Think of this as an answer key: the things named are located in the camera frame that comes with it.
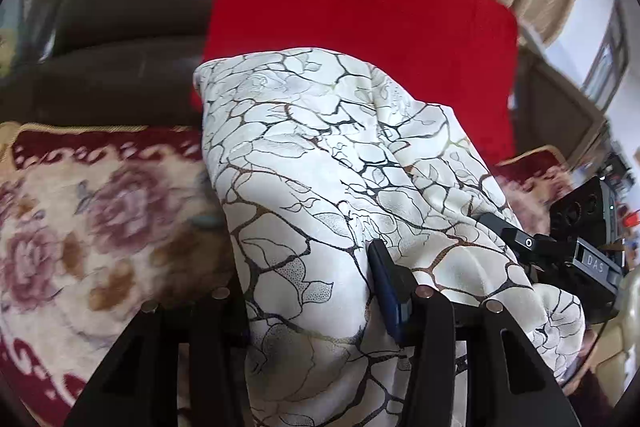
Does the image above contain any brown leather sofa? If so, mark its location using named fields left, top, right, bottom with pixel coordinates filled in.
left=0, top=0, right=608, bottom=158

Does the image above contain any large red cushion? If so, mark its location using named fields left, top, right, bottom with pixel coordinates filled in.
left=189, top=0, right=518, bottom=168

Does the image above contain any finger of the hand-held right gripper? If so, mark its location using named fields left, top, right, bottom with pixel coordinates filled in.
left=477, top=213, right=556, bottom=268

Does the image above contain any white black-veined coat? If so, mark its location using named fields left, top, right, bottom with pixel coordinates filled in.
left=192, top=48, right=587, bottom=427

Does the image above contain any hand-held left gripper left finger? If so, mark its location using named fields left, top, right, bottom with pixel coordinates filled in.
left=65, top=287, right=251, bottom=427

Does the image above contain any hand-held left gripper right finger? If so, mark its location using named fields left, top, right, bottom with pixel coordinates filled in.
left=367, top=239, right=583, bottom=427

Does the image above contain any floral sofa mat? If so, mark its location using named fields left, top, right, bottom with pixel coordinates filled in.
left=0, top=122, right=576, bottom=427

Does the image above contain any window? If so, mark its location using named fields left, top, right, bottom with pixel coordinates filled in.
left=582, top=0, right=631, bottom=112

